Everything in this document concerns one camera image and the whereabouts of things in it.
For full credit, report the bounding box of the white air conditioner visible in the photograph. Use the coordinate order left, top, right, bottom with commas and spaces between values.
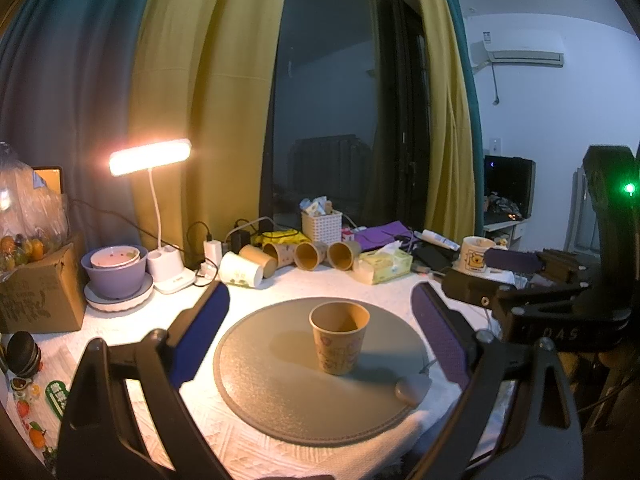
470, 28, 565, 70

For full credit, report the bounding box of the clear plastic fruit bag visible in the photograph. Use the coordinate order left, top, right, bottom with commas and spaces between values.
1, 142, 68, 281

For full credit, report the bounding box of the grey computer mouse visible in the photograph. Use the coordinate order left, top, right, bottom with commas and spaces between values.
395, 373, 433, 408

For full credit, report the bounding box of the black round object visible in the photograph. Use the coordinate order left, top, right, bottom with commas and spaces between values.
3, 330, 42, 378

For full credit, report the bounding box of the cardboard box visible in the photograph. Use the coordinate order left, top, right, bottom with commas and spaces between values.
0, 233, 87, 334

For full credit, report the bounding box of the yellow tissue pack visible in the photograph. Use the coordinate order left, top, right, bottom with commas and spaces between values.
352, 240, 413, 285

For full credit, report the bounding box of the small pink white bowl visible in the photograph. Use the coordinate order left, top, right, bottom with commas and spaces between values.
90, 245, 140, 269

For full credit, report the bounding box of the brown paper cup lying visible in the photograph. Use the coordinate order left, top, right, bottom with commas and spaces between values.
239, 245, 278, 280

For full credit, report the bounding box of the yellow curtain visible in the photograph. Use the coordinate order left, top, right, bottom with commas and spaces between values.
419, 0, 475, 242
128, 0, 284, 266

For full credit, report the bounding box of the yellow curtain left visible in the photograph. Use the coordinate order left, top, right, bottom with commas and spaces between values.
128, 0, 284, 266

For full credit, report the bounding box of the patterned paper cup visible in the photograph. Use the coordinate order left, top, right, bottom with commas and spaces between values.
294, 242, 328, 271
308, 300, 371, 376

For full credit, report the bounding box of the yellow packet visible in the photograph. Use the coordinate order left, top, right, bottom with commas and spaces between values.
250, 229, 310, 246

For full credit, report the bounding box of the fruit printed plastic bag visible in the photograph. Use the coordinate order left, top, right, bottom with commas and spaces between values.
1, 347, 76, 474

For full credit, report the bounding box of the brown paper cup right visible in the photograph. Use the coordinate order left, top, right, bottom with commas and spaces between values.
326, 240, 361, 271

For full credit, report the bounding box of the white cartoon mug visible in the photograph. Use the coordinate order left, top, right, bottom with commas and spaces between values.
457, 236, 497, 275

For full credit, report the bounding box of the white desk lamp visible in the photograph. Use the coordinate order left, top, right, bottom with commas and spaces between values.
108, 139, 195, 295

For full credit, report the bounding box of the blue grey curtain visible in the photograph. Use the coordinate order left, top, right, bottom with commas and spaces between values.
1, 0, 148, 249

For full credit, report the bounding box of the yellow curtain right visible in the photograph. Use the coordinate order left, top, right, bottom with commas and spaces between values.
419, 0, 475, 242

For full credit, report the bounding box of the white tube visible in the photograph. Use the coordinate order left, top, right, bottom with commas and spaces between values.
416, 230, 460, 252

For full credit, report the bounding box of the white plate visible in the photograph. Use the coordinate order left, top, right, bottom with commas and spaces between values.
82, 271, 155, 314

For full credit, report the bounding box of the purple cloth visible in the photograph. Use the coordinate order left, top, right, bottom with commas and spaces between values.
355, 221, 413, 252

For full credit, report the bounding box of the patterned paper cup lying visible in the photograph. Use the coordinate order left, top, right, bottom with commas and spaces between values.
294, 242, 328, 271

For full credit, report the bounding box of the white woven basket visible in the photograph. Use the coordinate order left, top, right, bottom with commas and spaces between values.
300, 210, 343, 245

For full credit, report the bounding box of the white paper cup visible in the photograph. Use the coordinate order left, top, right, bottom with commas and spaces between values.
219, 252, 264, 288

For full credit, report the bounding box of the purple bowl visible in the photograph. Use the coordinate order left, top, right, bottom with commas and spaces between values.
80, 245, 148, 299

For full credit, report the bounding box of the round grey placemat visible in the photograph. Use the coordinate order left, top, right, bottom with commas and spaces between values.
213, 297, 430, 446

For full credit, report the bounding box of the white charger plug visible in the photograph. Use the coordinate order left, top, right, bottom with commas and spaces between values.
203, 240, 222, 268

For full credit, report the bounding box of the black monitor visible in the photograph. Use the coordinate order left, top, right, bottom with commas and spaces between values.
484, 155, 536, 224

